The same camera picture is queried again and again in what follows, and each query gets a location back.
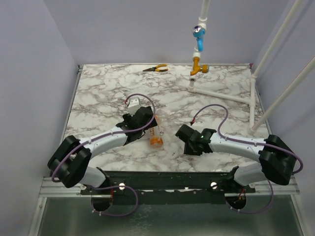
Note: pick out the orange label tea bottle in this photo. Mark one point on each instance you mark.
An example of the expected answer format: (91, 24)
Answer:
(156, 140)

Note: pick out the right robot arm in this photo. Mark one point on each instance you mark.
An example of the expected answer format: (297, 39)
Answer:
(274, 160)

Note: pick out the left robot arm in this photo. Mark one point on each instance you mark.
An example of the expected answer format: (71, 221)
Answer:
(70, 161)

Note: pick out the orange plastic faucet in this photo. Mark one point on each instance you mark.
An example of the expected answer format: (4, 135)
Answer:
(196, 68)

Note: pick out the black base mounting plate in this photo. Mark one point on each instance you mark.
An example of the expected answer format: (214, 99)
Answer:
(125, 187)

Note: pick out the yellow handled pliers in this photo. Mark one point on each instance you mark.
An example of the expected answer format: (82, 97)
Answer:
(157, 68)

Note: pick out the aluminium rail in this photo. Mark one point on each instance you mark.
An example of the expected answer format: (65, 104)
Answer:
(50, 189)

